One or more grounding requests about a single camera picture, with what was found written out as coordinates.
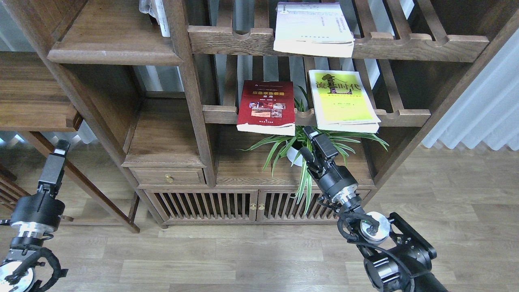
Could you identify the red book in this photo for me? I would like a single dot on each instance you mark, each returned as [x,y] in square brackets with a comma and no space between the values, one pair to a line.
[267,107]

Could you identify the white curtain right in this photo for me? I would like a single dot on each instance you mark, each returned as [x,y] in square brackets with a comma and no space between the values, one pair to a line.
[488,110]

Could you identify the white book top shelf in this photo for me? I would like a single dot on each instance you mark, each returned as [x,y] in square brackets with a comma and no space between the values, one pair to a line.
[313,28]

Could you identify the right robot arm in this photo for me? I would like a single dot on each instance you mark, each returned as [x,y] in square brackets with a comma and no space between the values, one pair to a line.
[396,256]

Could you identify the white plant pot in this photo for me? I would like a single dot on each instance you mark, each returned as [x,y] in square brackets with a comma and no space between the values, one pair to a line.
[293,154]

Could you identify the plastic-wrapped white book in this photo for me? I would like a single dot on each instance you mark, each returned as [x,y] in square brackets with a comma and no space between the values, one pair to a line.
[155,9]

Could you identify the green spider plant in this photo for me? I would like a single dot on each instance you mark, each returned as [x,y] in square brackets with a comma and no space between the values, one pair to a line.
[281,143]

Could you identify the yellow-green book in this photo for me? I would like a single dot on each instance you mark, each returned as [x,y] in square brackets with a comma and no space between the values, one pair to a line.
[341,102]

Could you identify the dark wooden bookshelf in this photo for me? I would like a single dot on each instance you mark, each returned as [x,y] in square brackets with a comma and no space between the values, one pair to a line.
[170,105]

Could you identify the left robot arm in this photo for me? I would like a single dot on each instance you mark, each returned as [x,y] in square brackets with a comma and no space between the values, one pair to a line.
[18,267]

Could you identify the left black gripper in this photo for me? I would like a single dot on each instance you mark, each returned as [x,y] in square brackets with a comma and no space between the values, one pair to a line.
[42,208]

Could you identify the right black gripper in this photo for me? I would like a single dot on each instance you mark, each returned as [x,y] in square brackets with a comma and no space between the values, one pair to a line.
[336,182]

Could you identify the brass drawer knob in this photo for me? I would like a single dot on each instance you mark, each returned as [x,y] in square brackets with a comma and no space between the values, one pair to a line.
[168,178]

